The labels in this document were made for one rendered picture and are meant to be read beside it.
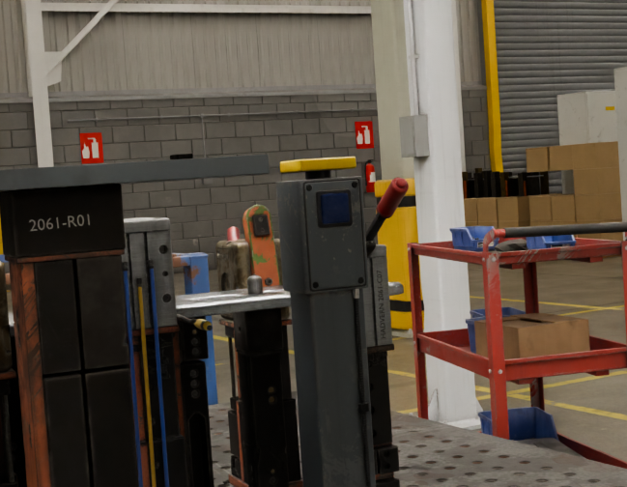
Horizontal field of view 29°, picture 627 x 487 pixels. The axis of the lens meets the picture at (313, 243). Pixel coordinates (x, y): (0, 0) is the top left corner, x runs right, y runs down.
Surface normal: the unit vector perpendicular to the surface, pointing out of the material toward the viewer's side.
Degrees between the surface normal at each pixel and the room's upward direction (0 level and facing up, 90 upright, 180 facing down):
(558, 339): 90
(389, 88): 90
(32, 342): 90
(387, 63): 90
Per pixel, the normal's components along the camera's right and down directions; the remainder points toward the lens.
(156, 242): 0.37, 0.02
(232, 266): -0.92, 0.08
